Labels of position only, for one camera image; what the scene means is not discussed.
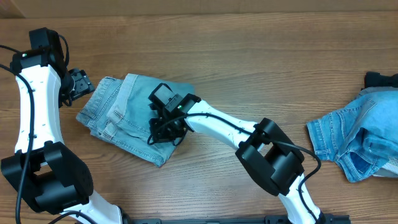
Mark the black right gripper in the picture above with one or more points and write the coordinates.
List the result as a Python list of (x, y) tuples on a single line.
[(162, 130)]

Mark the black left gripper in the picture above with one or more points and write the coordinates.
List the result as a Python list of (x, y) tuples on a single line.
[(86, 86)]

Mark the light blue denim shorts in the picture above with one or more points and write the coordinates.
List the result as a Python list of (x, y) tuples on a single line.
[(118, 112)]

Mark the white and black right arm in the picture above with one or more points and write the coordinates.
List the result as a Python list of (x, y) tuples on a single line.
[(270, 158)]

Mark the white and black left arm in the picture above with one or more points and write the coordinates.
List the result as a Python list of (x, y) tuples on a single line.
[(45, 173)]

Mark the darker blue denim shorts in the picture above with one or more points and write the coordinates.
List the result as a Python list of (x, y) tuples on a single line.
[(361, 137)]

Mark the black folded garment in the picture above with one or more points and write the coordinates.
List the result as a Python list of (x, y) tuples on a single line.
[(374, 79)]

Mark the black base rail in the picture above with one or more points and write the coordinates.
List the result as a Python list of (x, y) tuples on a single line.
[(269, 219)]

